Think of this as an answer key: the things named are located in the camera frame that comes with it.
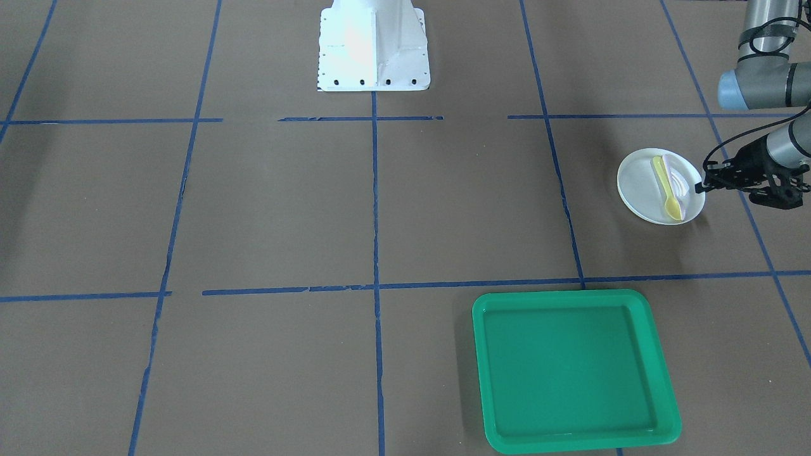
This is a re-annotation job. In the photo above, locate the pink plastic spoon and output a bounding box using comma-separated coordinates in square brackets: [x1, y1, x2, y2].
[661, 155, 689, 220]

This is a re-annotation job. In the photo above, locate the yellow plastic spoon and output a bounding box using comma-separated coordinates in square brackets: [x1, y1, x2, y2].
[651, 155, 686, 222]

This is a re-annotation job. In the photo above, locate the white round plate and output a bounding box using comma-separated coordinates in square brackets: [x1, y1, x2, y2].
[616, 148, 706, 225]

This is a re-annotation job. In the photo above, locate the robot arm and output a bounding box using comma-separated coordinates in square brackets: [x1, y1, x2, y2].
[694, 1, 810, 210]

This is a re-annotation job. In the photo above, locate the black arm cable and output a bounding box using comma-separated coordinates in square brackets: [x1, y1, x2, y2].
[702, 104, 811, 181]

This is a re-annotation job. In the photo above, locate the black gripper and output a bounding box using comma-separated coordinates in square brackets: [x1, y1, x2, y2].
[694, 138, 776, 194]

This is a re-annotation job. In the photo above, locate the green plastic tray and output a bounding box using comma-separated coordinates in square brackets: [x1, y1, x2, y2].
[471, 289, 682, 454]

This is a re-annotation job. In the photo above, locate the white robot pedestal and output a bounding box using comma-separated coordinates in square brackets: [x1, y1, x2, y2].
[317, 1, 431, 92]

